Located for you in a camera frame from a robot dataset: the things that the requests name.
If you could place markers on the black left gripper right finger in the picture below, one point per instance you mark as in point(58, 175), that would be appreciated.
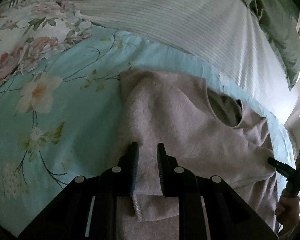
point(175, 181)

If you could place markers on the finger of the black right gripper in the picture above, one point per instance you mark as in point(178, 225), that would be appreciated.
point(282, 168)

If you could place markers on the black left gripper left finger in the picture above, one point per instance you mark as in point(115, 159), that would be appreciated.
point(120, 179)

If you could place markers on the pinkish grey fleece garment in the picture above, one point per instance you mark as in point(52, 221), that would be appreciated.
point(208, 133)

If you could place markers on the person's right hand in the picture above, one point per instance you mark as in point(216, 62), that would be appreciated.
point(287, 212)

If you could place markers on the teal floral bed sheet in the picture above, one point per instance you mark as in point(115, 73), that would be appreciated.
point(61, 120)

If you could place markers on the green pillow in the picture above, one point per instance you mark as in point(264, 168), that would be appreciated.
point(280, 32)

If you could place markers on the white striped duvet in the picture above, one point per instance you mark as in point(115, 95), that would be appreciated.
point(223, 32)

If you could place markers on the white floral quilt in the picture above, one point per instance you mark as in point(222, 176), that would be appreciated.
point(31, 30)

